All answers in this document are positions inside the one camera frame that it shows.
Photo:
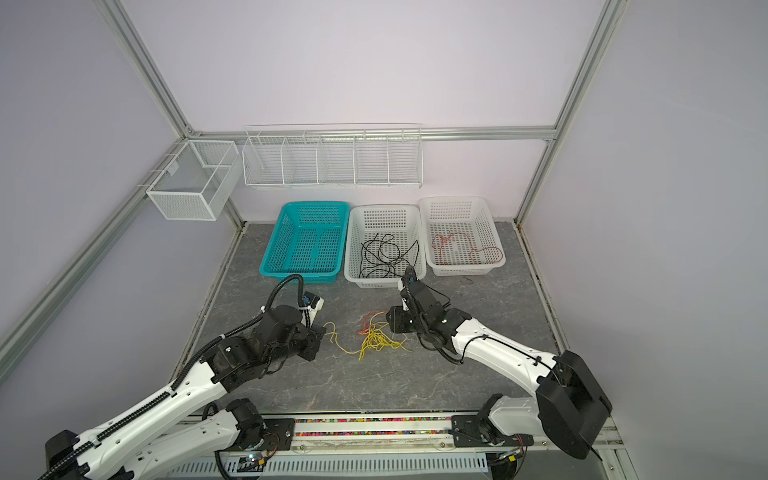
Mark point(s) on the white plastic basket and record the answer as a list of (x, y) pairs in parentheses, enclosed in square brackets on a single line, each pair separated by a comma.
[(460, 236), (382, 240)]

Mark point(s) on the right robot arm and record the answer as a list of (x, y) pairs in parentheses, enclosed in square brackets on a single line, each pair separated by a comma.
[(569, 406)]

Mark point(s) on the middle white plastic basket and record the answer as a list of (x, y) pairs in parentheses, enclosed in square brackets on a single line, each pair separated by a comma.
[(382, 240)]

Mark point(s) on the white wire wall shelf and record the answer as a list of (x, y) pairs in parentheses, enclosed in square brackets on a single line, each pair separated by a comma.
[(333, 155)]

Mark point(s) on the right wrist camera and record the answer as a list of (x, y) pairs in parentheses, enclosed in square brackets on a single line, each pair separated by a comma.
[(410, 287)]

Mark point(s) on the front aluminium rail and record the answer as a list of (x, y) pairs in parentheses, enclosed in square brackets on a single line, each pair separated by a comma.
[(396, 432)]

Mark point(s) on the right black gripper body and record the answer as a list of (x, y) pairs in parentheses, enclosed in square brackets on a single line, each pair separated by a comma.
[(403, 321)]

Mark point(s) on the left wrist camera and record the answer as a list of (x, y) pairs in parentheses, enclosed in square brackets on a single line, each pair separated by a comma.
[(310, 305)]

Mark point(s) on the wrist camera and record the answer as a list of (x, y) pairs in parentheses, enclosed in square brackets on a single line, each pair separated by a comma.
[(410, 287), (310, 305)]

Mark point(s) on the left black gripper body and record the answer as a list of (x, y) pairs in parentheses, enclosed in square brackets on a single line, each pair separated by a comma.
[(306, 346)]

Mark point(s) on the white mesh wall box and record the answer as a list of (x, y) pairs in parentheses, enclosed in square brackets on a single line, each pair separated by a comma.
[(198, 180)]

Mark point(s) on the right white plastic basket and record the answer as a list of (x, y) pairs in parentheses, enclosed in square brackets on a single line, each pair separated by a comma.
[(460, 236)]

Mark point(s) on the white slotted cable duct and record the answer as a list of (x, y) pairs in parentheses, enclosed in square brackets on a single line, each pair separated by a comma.
[(355, 466)]

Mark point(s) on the teal plastic basket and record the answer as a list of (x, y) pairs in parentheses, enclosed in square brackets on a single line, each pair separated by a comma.
[(308, 239)]

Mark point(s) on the aluminium cage frame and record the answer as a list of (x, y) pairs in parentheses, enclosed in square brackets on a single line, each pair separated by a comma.
[(19, 341)]

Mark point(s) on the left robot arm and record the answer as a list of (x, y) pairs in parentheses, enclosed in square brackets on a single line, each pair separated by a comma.
[(141, 442)]

